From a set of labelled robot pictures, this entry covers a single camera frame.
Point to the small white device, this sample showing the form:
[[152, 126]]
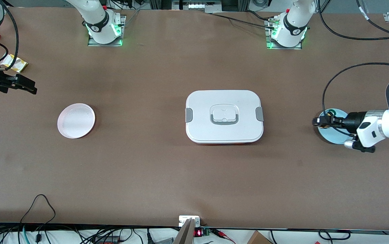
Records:
[[189, 219]]

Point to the light blue round plate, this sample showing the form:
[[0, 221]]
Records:
[[333, 135]]

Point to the grey angled metal bar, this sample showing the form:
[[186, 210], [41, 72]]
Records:
[[185, 235]]

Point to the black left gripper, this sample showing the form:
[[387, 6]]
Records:
[[352, 121]]

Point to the red and black clip leads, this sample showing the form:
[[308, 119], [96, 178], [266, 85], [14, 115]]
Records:
[[221, 233]]

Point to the yellow snack packet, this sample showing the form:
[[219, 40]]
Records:
[[15, 63]]

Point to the white lidded storage box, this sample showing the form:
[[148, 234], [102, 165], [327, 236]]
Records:
[[224, 117]]

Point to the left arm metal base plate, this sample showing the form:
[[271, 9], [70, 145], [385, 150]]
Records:
[[268, 42]]

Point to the red digit display board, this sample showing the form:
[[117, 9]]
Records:
[[199, 232]]

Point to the pink round plate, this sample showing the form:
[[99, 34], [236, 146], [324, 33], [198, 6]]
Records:
[[76, 121]]

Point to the brown cardboard box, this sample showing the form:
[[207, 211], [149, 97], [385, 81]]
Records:
[[258, 238]]

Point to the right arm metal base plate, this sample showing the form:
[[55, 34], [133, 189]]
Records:
[[121, 30]]

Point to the black left camera bracket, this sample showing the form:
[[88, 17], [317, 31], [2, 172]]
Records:
[[365, 149]]

